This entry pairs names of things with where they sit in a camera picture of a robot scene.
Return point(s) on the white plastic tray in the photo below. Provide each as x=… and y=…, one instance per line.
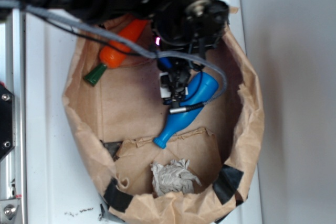
x=59, y=189

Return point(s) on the black metal bracket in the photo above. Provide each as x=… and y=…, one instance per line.
x=6, y=121

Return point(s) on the brown paper bag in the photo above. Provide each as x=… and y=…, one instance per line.
x=115, y=122

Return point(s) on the orange toy carrot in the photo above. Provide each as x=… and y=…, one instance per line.
x=114, y=53

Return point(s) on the aluminium frame rail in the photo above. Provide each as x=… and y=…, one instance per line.
x=13, y=166

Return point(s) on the blue toy bottle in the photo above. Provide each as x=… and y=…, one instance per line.
x=201, y=88

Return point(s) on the crumpled white paper towel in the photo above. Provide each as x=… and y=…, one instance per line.
x=173, y=177

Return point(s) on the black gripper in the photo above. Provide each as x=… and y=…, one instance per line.
x=199, y=25

